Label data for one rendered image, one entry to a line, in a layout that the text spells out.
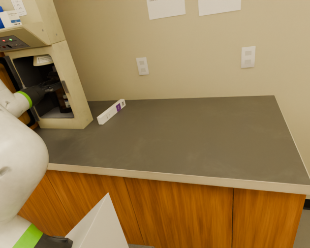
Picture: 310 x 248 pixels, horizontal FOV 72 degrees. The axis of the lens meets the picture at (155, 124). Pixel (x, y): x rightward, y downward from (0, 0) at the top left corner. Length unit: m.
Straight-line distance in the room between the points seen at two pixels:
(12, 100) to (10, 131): 0.72
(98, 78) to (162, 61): 0.50
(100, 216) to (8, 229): 0.16
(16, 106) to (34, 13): 0.42
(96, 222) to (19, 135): 0.21
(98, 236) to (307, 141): 1.42
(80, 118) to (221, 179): 0.83
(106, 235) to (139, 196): 0.54
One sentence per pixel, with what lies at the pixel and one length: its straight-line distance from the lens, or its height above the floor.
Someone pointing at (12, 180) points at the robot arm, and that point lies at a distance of 0.40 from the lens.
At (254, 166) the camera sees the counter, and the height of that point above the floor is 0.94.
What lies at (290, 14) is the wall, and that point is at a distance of 1.34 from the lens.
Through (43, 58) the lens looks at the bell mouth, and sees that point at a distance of 1.29.
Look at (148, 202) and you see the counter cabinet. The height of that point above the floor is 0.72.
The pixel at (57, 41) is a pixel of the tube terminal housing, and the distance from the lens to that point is 1.22.
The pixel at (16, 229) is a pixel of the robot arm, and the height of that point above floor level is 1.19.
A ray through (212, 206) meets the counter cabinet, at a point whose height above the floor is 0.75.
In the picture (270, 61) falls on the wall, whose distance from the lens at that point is 1.38.
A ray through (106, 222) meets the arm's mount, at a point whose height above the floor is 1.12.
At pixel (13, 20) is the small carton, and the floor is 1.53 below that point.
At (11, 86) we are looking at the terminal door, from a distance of 1.40.
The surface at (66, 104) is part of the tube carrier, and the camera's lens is 1.36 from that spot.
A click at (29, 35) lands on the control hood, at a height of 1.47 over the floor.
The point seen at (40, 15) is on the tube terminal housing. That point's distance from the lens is 1.18.
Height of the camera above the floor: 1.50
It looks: 29 degrees down
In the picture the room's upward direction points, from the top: 10 degrees counter-clockwise
